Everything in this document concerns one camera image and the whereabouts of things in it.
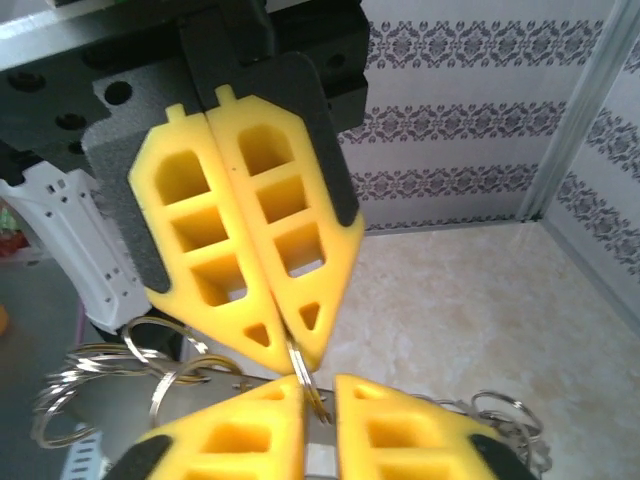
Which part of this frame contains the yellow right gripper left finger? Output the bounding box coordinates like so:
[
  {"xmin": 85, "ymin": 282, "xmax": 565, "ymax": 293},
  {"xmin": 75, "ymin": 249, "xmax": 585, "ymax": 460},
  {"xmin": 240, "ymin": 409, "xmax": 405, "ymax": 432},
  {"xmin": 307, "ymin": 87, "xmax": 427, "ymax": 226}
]
[{"xmin": 107, "ymin": 373, "xmax": 307, "ymax": 480}]

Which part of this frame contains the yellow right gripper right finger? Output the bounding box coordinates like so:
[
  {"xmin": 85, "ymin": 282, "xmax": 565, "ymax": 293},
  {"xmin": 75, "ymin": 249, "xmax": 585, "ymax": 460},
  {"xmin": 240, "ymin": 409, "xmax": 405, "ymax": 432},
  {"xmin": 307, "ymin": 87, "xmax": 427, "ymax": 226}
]
[{"xmin": 333, "ymin": 373, "xmax": 544, "ymax": 480}]

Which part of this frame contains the metal keyring holder with rings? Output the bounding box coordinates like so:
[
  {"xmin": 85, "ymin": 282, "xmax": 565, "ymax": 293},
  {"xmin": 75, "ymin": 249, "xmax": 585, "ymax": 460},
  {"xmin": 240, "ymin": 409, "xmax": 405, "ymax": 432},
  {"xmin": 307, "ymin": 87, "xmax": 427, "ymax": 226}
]
[{"xmin": 32, "ymin": 314, "xmax": 551, "ymax": 480}]

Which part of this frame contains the grey sheet metal panel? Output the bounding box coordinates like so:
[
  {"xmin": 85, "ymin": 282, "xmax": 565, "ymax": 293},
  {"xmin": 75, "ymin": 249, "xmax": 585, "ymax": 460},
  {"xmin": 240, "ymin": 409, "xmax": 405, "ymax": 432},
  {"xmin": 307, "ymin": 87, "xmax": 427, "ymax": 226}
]
[{"xmin": 0, "ymin": 259, "xmax": 101, "ymax": 480}]

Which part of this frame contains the white slotted cable duct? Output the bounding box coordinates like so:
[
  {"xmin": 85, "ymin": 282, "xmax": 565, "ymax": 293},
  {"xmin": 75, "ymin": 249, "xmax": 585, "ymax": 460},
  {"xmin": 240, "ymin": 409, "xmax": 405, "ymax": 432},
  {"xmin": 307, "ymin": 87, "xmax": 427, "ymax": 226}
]
[{"xmin": 62, "ymin": 427, "xmax": 109, "ymax": 480}]

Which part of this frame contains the aluminium corner post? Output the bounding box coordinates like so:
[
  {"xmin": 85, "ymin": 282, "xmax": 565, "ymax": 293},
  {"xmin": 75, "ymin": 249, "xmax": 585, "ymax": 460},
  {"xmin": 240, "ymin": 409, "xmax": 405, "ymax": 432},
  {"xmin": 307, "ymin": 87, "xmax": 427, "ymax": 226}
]
[{"xmin": 517, "ymin": 0, "xmax": 640, "ymax": 224}]

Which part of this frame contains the aluminium frame rail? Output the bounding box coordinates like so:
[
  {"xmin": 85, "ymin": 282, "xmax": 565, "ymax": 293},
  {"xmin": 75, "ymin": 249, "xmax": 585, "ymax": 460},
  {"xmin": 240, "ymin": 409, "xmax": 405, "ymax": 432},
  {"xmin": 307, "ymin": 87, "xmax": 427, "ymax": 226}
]
[{"xmin": 519, "ymin": 214, "xmax": 640, "ymax": 321}]

